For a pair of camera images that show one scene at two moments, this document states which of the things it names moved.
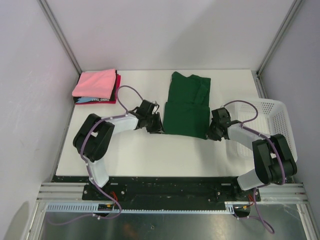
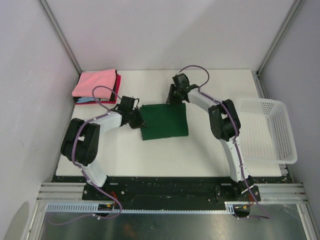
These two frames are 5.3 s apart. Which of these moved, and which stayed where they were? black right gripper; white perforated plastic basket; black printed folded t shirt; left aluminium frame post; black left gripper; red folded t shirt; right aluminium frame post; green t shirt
Moved: black right gripper; green t shirt; black left gripper
Stayed: black printed folded t shirt; white perforated plastic basket; left aluminium frame post; right aluminium frame post; red folded t shirt
